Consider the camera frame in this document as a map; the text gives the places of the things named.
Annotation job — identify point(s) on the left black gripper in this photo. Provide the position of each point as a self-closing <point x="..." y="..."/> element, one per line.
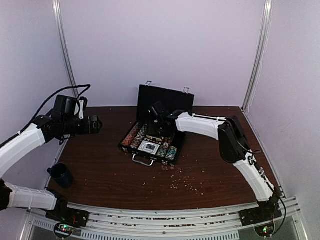
<point x="94" y="129"/>

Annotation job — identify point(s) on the green blue chip row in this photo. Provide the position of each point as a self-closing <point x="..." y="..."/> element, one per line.
<point x="162" y="152"/>

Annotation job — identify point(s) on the yellow blue card deck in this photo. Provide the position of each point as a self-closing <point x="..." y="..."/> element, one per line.
<point x="155" y="138"/>

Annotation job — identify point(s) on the front aluminium rail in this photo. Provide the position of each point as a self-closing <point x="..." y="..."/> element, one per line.
<point x="220" y="223"/>

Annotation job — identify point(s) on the red dice row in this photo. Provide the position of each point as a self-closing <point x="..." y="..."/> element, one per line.
<point x="154" y="141"/>

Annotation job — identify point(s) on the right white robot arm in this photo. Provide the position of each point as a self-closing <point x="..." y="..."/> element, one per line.
<point x="233" y="148"/>

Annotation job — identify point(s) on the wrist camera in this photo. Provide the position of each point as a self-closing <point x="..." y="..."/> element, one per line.
<point x="159" y="111"/>
<point x="68" y="107"/>

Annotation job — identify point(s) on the dark blue mug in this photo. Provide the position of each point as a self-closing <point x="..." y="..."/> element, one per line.
<point x="61" y="175"/>

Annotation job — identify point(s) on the teal chip row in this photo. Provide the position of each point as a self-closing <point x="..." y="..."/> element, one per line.
<point x="171" y="153"/>

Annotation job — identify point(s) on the right aluminium frame post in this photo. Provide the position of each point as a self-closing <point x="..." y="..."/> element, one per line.
<point x="261" y="47"/>

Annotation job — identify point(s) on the left aluminium frame post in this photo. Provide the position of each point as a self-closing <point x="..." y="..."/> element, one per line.
<point x="63" y="42"/>

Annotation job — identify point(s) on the orange chip row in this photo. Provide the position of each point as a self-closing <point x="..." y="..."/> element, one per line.
<point x="132" y="134"/>

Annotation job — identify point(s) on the black poker set case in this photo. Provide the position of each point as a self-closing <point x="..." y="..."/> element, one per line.
<point x="172" y="100"/>

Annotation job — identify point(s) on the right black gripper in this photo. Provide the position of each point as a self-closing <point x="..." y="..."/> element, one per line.
<point x="151" y="129"/>

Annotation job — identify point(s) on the grey chip row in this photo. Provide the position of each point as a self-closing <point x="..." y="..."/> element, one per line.
<point x="138" y="138"/>

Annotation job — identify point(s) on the aluminium frame post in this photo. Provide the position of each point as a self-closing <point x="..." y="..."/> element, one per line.
<point x="261" y="47"/>
<point x="63" y="42"/>

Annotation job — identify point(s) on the right back chip row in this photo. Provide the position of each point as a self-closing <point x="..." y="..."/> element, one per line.
<point x="168" y="141"/>

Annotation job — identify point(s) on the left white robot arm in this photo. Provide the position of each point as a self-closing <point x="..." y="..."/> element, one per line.
<point x="41" y="131"/>

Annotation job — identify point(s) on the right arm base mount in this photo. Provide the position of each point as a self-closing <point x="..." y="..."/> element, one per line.
<point x="260" y="215"/>

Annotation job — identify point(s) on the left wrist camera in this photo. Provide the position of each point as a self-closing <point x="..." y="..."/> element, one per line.
<point x="68" y="107"/>

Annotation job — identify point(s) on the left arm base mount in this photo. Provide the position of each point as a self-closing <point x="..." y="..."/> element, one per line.
<point x="62" y="213"/>

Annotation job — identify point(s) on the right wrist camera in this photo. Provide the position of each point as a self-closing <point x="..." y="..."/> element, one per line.
<point x="159" y="111"/>

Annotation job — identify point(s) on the white playing card box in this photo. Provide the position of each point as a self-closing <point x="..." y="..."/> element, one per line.
<point x="149" y="147"/>

